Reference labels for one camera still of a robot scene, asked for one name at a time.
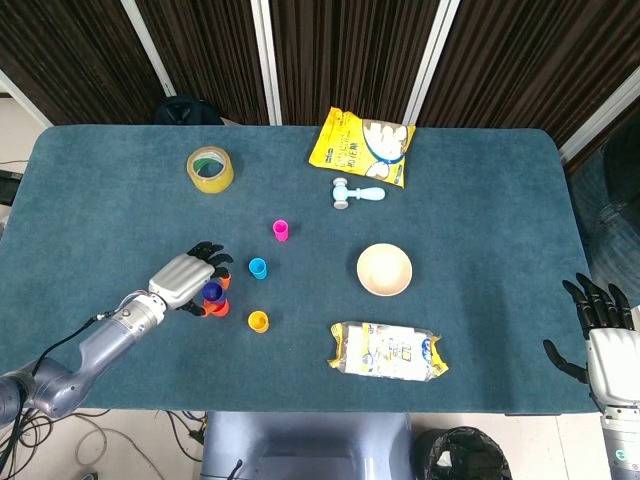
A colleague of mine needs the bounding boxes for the blue denim jeans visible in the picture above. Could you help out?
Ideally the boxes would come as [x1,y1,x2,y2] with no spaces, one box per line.
[569,144,640,301]

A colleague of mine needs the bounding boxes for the yellowish packing tape roll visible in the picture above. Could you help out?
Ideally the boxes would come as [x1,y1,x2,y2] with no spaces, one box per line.
[186,145,235,195]

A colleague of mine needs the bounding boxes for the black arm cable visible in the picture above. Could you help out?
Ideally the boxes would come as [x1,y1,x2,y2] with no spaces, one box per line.
[29,310,120,376]

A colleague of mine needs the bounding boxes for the yellow marshmallow bag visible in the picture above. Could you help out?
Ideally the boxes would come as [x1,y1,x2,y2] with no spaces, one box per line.
[308,106,417,189]

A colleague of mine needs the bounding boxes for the beige bowl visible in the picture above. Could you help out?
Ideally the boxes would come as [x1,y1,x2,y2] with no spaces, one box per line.
[356,242,414,297]

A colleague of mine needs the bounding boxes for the black trash bin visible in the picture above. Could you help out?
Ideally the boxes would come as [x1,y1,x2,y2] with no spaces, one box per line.
[414,426,514,480]

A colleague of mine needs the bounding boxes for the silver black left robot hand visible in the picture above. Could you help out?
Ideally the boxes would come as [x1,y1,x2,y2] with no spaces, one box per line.
[148,241,235,318]

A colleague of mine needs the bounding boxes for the black box device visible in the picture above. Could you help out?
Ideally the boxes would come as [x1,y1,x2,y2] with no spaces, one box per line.
[0,169,24,206]

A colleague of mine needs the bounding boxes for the teal table cloth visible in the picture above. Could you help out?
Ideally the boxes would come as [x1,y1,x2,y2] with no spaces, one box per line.
[0,124,599,415]

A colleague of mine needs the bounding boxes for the yellow white clear food pack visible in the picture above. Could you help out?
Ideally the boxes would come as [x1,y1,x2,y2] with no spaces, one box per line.
[327,320,450,383]

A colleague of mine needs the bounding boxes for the black backpack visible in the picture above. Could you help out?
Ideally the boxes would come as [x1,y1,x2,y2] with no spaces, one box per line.
[153,95,225,126]

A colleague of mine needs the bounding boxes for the white divider frame post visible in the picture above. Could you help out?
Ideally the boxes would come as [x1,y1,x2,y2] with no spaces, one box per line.
[249,0,284,126]
[557,77,640,162]
[119,0,177,99]
[0,69,54,129]
[402,0,461,126]

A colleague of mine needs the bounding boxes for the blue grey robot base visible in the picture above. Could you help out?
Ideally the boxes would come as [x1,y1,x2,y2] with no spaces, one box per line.
[199,410,416,480]

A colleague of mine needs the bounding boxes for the pale blue toy hammer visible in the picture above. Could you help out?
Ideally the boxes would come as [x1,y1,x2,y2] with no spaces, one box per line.
[331,177,387,210]

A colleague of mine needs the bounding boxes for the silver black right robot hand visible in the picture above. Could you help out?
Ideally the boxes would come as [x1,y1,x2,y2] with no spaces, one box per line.
[543,272,640,416]

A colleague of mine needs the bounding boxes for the tangled floor cables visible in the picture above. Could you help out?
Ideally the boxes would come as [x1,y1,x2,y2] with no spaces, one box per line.
[0,407,209,480]

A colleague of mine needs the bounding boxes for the dark brown divider panel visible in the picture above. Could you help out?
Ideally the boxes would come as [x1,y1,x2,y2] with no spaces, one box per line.
[0,0,169,126]
[417,0,640,149]
[134,0,271,126]
[269,0,441,126]

